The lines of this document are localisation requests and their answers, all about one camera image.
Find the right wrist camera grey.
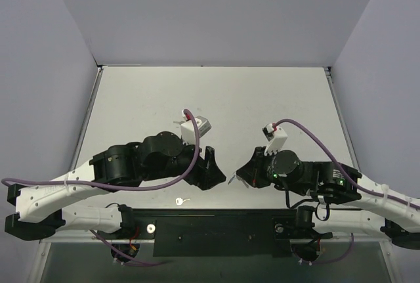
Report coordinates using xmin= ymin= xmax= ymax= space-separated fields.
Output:
xmin=262 ymin=123 xmax=288 ymax=156

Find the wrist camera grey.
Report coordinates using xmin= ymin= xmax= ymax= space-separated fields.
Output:
xmin=262 ymin=123 xmax=288 ymax=156
xmin=180 ymin=116 xmax=211 ymax=145

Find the blue key tag with keys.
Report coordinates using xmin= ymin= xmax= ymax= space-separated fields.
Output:
xmin=228 ymin=173 xmax=249 ymax=188

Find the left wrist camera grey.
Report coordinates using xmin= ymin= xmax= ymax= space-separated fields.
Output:
xmin=180 ymin=116 xmax=211 ymax=145

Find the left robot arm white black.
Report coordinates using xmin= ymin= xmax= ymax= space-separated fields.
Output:
xmin=2 ymin=131 xmax=226 ymax=241

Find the white head key front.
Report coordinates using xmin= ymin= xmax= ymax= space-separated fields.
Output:
xmin=175 ymin=197 xmax=190 ymax=206

